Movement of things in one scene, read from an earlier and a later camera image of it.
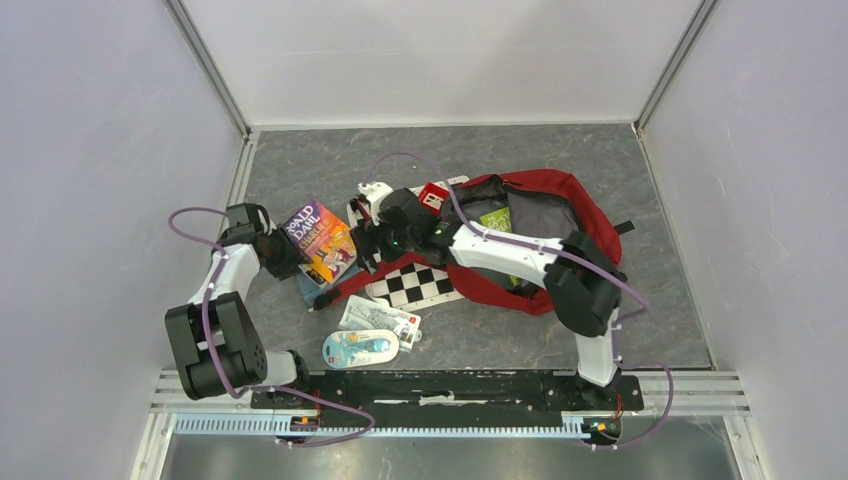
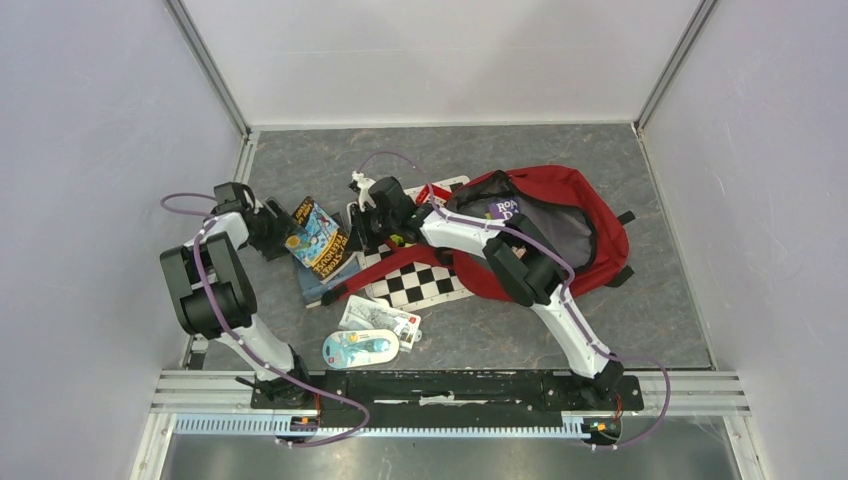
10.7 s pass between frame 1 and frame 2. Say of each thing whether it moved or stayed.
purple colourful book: moved
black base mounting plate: stayed
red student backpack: stayed
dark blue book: stayed
